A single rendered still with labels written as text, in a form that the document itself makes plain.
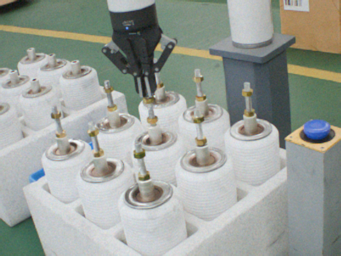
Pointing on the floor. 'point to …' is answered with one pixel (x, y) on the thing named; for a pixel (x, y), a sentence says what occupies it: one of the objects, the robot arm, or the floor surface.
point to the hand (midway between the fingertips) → (145, 85)
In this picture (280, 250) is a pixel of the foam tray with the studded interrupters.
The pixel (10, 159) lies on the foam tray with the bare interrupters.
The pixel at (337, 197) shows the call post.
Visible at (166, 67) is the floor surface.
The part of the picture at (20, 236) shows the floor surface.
